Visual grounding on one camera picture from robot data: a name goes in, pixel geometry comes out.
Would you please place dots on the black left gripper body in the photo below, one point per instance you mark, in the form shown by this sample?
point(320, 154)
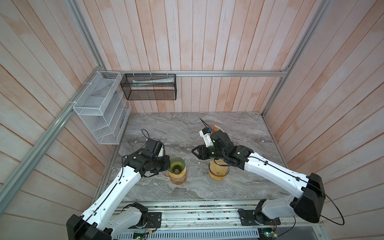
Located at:
point(160, 164)

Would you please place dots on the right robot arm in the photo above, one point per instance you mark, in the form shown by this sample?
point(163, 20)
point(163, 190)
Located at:
point(307, 193)

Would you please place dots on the clear glass dripper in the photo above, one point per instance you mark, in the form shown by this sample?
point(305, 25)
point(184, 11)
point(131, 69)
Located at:
point(218, 170)

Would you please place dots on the perforated cable duct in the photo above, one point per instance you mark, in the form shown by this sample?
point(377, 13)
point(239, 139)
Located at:
point(209, 234)

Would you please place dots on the brown paper coffee filter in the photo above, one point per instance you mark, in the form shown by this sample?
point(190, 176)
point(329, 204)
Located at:
point(219, 162)

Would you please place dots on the aluminium rail base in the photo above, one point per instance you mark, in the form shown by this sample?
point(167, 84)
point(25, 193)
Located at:
point(196, 215)

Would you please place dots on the white wire mesh shelf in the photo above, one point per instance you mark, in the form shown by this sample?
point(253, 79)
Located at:
point(103, 109)

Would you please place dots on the brown paper filter stack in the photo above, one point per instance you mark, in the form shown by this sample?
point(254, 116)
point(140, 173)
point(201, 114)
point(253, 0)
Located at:
point(216, 128)

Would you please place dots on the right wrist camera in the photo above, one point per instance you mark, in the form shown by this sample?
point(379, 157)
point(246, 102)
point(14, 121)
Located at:
point(205, 133)

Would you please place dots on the black wire mesh basket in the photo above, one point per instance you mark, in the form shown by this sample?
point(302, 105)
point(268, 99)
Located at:
point(148, 93)

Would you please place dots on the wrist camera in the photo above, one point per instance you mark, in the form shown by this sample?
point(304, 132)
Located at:
point(205, 133)
point(160, 150)

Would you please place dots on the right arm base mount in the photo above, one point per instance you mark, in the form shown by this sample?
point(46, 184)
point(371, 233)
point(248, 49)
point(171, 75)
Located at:
point(256, 217)

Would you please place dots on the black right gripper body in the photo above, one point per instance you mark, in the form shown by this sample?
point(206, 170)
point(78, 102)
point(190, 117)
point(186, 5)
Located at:
point(210, 152)

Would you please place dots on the green glass dripper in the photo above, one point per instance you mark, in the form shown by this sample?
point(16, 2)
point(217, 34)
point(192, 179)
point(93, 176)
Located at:
point(177, 165)

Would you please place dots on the paper in black basket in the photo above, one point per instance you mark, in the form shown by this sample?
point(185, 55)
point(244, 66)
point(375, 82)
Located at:
point(166, 82)

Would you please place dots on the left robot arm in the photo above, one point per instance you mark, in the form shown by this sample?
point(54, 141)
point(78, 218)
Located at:
point(98, 222)

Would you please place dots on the wooden ring dripper stand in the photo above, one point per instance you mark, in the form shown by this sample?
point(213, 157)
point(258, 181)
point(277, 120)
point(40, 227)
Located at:
point(217, 178)

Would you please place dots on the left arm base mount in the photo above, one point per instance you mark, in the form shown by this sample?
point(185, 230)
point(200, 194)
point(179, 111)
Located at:
point(152, 219)

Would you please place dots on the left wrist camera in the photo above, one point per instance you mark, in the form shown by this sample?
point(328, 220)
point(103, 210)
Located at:
point(160, 150)

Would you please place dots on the orange glass pitcher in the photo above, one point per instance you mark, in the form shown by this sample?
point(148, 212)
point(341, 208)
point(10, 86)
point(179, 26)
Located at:
point(176, 182)

